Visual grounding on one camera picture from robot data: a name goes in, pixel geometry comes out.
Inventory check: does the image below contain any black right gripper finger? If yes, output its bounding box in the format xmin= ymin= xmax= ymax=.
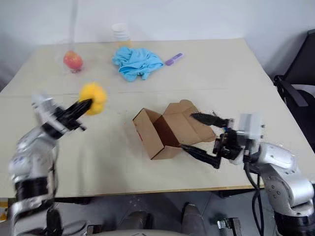
xmin=190 ymin=112 xmax=234 ymax=128
xmin=180 ymin=145 xmax=221 ymax=170

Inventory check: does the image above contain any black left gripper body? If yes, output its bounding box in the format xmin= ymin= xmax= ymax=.
xmin=52 ymin=106 xmax=87 ymax=132

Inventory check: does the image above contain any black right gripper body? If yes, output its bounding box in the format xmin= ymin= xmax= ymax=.
xmin=213 ymin=126 xmax=245 ymax=163

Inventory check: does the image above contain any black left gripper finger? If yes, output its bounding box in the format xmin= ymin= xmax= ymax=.
xmin=67 ymin=98 xmax=94 ymax=115
xmin=73 ymin=102 xmax=94 ymax=119

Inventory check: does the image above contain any yellow plush item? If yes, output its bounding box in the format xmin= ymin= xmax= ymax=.
xmin=79 ymin=83 xmax=108 ymax=116

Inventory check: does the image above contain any brown cardboard box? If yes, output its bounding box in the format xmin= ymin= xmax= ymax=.
xmin=132 ymin=99 xmax=218 ymax=160

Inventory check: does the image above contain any red apple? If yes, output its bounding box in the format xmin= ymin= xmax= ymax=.
xmin=63 ymin=50 xmax=83 ymax=71

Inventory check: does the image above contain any dark rounded shape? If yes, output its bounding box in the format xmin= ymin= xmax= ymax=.
xmin=125 ymin=210 xmax=151 ymax=232
xmin=181 ymin=202 xmax=208 ymax=235

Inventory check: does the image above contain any light blue crumpled cloth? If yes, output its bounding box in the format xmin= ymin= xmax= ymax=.
xmin=111 ymin=46 xmax=164 ymax=83

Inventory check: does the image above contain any purple and white marker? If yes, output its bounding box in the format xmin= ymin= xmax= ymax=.
xmin=164 ymin=52 xmax=184 ymax=66

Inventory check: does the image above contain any black chair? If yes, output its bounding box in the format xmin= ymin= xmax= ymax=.
xmin=274 ymin=29 xmax=315 ymax=129

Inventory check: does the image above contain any yellow and white can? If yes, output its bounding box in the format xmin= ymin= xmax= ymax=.
xmin=0 ymin=197 xmax=9 ymax=223

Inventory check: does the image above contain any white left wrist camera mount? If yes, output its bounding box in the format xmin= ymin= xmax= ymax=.
xmin=31 ymin=94 xmax=58 ymax=126

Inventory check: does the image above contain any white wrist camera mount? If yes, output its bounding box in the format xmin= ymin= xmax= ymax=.
xmin=230 ymin=113 xmax=266 ymax=166
xmin=31 ymin=94 xmax=58 ymax=126

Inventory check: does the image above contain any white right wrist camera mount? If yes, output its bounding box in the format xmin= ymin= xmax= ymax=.
xmin=230 ymin=113 xmax=266 ymax=166

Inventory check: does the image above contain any black table frame bar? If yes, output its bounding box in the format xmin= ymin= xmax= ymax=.
xmin=218 ymin=189 xmax=248 ymax=199

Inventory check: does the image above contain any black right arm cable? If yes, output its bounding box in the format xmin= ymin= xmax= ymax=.
xmin=243 ymin=151 xmax=266 ymax=236

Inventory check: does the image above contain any metal bracket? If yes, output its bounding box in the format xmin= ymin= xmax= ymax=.
xmin=85 ymin=223 xmax=102 ymax=236
xmin=217 ymin=217 xmax=241 ymax=236

